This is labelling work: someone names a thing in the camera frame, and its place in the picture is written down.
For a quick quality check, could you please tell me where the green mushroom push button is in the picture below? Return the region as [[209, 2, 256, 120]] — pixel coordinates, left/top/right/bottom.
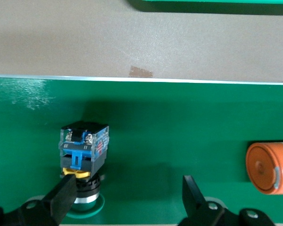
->
[[58, 121, 110, 218]]

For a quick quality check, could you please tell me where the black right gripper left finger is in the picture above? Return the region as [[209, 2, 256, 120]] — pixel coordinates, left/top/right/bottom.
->
[[0, 174, 77, 226]]

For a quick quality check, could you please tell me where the green plastic tray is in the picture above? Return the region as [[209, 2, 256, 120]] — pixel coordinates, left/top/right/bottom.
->
[[132, 0, 283, 5]]

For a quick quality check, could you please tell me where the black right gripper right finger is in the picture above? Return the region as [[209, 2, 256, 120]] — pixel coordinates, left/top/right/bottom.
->
[[178, 175, 273, 226]]

